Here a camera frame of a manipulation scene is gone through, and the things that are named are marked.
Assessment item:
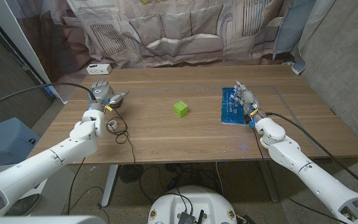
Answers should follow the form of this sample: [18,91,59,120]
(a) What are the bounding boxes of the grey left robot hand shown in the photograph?
[87,80,129,112]

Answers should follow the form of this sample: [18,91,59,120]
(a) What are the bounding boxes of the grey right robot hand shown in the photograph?
[231,80,264,123]

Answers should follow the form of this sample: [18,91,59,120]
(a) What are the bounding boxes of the green block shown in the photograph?
[173,101,189,119]

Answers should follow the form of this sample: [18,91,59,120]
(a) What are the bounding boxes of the blue gel pack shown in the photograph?
[221,87,247,128]

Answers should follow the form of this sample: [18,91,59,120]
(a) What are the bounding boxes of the white power strip box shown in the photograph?
[86,63,112,76]

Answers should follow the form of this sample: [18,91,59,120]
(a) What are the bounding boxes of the grey table leg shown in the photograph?
[259,160,280,203]

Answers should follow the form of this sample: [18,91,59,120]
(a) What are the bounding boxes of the round black floor fan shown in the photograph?
[119,164,144,184]

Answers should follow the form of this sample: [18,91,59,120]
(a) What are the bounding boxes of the white table leg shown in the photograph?
[101,164,119,207]

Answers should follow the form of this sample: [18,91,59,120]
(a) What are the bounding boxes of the white upright panel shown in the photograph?
[0,0,70,105]

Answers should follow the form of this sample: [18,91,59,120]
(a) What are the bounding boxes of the printed sofa backdrop curtain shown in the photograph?
[4,0,337,104]

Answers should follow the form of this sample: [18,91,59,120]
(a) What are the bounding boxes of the blue-grey bin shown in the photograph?
[0,117,42,170]

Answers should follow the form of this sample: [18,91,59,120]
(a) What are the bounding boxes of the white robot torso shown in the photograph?
[147,185,238,224]

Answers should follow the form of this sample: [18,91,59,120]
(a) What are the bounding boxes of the black module with antenna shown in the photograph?
[176,210,205,224]

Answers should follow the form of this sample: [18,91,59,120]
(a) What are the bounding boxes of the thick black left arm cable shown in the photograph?
[0,82,98,113]

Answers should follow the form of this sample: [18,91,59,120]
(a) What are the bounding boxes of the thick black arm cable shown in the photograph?
[0,82,98,113]
[265,112,358,198]

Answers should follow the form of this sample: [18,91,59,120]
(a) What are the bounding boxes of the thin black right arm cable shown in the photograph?
[252,124,349,224]

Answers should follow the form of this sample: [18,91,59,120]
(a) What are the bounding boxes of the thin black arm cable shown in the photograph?
[252,124,349,224]
[67,157,86,215]

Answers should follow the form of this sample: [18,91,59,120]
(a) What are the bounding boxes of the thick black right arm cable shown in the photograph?
[265,112,358,198]

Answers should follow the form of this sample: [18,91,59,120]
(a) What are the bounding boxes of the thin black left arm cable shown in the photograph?
[67,157,86,215]

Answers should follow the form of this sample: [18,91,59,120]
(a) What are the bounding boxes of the black floor cable tangle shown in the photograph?
[138,163,225,205]

